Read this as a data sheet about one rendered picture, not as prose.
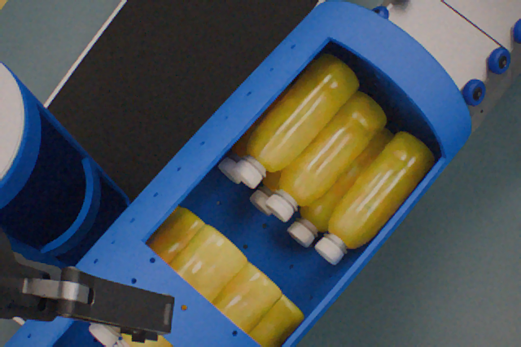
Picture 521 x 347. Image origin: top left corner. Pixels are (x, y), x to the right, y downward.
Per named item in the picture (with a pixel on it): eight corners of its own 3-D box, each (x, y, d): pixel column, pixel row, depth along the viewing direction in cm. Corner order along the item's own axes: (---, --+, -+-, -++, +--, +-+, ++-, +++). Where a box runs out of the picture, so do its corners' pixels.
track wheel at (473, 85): (483, 75, 113) (473, 72, 114) (466, 94, 112) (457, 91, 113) (490, 94, 115) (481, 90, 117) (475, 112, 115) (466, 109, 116)
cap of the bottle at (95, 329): (98, 320, 91) (89, 331, 90) (121, 340, 92) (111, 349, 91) (97, 314, 95) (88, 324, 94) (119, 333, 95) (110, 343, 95)
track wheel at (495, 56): (508, 43, 114) (498, 41, 115) (492, 62, 113) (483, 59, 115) (515, 62, 117) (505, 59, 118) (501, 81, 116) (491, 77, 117)
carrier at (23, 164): (37, 281, 192) (137, 282, 191) (-148, 217, 107) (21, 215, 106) (41, 179, 199) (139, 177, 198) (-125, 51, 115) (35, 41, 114)
